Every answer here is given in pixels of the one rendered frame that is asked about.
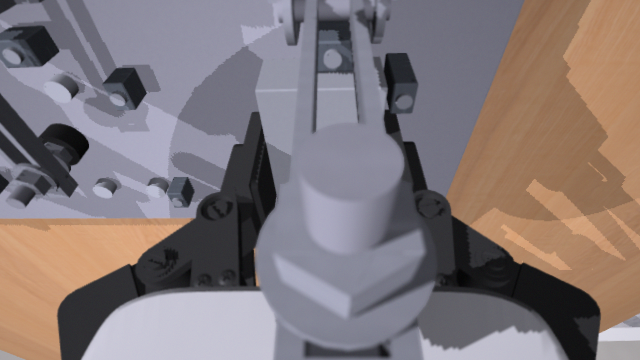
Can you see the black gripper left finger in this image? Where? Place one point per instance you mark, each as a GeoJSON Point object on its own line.
{"type": "Point", "coordinates": [214, 249]}

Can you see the black toggle clamp with red handle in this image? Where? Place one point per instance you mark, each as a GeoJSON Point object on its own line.
{"type": "Point", "coordinates": [41, 165]}

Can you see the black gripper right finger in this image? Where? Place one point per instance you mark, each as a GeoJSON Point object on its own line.
{"type": "Point", "coordinates": [571, 313]}

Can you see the grey flat plate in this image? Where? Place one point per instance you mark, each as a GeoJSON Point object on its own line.
{"type": "Point", "coordinates": [199, 62]}

